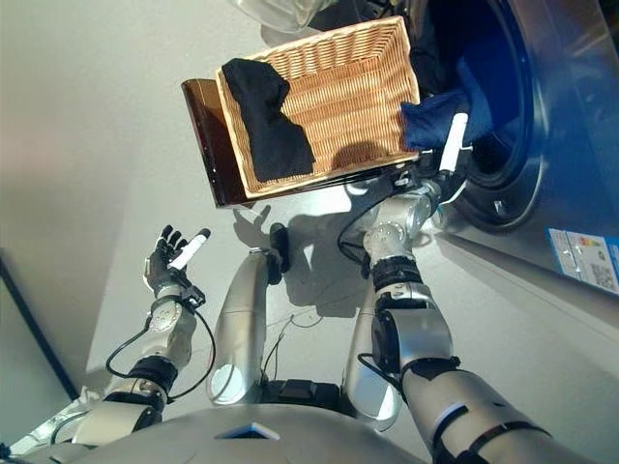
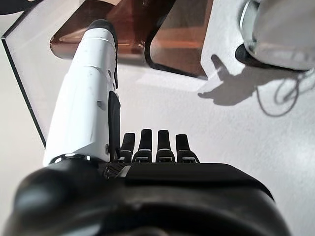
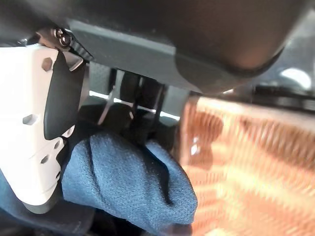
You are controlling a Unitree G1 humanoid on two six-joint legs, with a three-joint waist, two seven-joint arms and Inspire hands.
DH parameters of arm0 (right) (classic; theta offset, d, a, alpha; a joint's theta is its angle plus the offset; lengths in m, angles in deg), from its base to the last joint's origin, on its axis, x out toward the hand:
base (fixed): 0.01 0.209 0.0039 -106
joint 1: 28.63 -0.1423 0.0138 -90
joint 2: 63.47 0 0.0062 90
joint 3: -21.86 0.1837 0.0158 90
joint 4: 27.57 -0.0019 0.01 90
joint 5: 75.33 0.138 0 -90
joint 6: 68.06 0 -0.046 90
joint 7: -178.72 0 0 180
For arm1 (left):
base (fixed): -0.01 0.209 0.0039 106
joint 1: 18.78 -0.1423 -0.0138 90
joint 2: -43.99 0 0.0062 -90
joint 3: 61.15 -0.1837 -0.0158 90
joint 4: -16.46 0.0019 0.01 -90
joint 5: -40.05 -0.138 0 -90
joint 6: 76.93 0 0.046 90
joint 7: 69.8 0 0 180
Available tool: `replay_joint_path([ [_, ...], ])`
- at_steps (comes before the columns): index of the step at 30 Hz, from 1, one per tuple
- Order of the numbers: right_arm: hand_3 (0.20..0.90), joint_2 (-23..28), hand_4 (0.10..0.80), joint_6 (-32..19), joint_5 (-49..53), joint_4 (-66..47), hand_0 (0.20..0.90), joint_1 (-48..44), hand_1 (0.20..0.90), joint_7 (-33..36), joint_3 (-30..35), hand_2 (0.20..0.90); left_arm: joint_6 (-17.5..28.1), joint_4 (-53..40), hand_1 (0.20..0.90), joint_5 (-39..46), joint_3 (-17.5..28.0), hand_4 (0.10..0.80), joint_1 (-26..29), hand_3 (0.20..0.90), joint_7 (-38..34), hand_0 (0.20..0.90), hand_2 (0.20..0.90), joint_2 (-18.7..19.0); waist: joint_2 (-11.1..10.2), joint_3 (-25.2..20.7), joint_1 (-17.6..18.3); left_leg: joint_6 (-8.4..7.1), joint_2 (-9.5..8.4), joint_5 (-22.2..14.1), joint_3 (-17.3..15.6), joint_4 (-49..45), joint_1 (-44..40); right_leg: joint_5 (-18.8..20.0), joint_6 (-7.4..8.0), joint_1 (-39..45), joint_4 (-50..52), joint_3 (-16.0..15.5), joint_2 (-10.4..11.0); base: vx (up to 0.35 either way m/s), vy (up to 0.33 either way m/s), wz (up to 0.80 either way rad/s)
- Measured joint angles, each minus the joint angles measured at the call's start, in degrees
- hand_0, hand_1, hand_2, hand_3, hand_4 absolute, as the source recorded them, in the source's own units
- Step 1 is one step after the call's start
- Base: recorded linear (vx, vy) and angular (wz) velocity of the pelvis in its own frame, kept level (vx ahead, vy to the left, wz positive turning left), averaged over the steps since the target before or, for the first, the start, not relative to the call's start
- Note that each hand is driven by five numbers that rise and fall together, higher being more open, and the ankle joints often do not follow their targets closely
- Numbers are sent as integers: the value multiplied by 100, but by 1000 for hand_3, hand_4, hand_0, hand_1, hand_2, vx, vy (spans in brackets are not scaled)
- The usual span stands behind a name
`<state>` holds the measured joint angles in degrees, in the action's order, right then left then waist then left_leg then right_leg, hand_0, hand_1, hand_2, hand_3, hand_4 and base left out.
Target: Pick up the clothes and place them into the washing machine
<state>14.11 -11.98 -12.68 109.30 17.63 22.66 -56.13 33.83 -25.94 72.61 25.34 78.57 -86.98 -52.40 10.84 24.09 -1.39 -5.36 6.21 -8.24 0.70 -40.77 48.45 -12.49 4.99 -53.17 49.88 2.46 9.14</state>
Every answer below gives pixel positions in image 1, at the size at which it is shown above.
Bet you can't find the grey washing machine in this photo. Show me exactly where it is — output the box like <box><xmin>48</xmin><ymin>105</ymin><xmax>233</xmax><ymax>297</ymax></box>
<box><xmin>405</xmin><ymin>0</ymin><xmax>619</xmax><ymax>297</ymax></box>

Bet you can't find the brown wicker laundry basket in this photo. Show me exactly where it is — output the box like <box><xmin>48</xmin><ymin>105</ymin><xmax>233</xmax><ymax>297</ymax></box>
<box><xmin>215</xmin><ymin>14</ymin><xmax>422</xmax><ymax>200</ymax></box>

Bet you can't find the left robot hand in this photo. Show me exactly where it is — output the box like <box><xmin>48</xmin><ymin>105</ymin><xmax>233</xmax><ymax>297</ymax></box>
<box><xmin>143</xmin><ymin>223</ymin><xmax>213</xmax><ymax>299</ymax></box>

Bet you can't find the blue garment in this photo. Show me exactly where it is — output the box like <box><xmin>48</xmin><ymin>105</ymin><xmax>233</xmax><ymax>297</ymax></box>
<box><xmin>399</xmin><ymin>47</ymin><xmax>494</xmax><ymax>152</ymax></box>

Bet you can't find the round glass washer door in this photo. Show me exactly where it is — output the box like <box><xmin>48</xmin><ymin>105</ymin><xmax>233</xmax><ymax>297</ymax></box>
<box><xmin>230</xmin><ymin>0</ymin><xmax>331</xmax><ymax>33</ymax></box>

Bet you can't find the small black garment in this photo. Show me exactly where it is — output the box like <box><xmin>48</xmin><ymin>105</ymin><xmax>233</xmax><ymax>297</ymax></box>
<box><xmin>221</xmin><ymin>57</ymin><xmax>317</xmax><ymax>184</ymax></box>

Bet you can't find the left silver robot leg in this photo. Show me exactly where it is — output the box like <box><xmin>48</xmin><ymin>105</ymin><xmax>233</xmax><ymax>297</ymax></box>
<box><xmin>206</xmin><ymin>222</ymin><xmax>292</xmax><ymax>405</ymax></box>

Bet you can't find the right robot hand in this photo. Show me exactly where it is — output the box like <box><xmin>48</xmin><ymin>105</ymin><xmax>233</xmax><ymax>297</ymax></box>
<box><xmin>418</xmin><ymin>111</ymin><xmax>474</xmax><ymax>195</ymax></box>

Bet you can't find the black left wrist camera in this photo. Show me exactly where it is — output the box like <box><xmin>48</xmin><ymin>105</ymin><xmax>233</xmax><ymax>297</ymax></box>
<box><xmin>178</xmin><ymin>282</ymin><xmax>206</xmax><ymax>307</ymax></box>

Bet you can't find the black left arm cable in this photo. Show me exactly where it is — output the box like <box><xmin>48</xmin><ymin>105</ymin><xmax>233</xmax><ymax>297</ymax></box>
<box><xmin>50</xmin><ymin>308</ymin><xmax>218</xmax><ymax>446</ymax></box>

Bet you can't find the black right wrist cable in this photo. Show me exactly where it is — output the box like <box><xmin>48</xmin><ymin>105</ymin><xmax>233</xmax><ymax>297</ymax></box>
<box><xmin>337</xmin><ymin>206</ymin><xmax>384</xmax><ymax>273</ymax></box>

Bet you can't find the grey robot torso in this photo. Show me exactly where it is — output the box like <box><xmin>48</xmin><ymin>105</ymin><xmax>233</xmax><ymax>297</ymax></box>
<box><xmin>28</xmin><ymin>379</ymin><xmax>436</xmax><ymax>464</ymax></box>

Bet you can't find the dark brown glossy stand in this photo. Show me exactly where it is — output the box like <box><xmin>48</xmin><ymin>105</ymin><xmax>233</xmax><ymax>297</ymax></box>
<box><xmin>181</xmin><ymin>76</ymin><xmax>412</xmax><ymax>210</ymax></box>

